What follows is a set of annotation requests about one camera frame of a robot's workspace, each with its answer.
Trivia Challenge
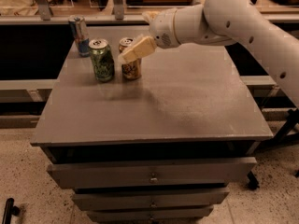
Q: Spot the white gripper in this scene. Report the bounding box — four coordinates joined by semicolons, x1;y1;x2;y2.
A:
118;8;179;63

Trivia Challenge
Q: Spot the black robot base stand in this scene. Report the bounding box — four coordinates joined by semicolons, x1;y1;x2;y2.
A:
247;109;299;190

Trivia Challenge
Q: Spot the green soda can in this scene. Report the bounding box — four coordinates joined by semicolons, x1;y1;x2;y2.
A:
89;38;115;82

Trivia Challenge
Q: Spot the orange soda can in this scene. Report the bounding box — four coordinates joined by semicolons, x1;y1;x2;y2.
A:
119;37;141;80

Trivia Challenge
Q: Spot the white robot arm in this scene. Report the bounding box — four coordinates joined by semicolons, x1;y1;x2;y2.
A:
118;0;299;107

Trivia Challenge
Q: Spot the middle grey drawer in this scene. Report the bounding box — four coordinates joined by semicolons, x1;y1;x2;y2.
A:
72;188;229;211

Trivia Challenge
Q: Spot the black handle object on floor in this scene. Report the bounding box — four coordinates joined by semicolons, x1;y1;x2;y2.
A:
2;198;20;224

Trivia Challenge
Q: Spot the grey drawer cabinet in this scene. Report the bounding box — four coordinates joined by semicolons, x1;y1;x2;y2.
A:
30;23;274;224

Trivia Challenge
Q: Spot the top grey drawer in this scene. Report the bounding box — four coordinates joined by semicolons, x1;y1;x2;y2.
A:
48;157;256;189

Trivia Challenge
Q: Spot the bottom grey drawer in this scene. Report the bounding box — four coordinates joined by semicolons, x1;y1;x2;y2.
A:
87;205;214;223

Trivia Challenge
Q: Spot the grey drawer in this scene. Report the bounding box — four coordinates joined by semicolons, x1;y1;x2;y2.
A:
48;157;256;189
72;188;229;211
87;205;214;223

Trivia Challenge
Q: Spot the grey metal railing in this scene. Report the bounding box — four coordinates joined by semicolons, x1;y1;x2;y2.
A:
0;0;299;23

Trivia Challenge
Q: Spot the blue silver energy drink can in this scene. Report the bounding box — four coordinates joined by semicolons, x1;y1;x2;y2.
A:
68;15;90;57

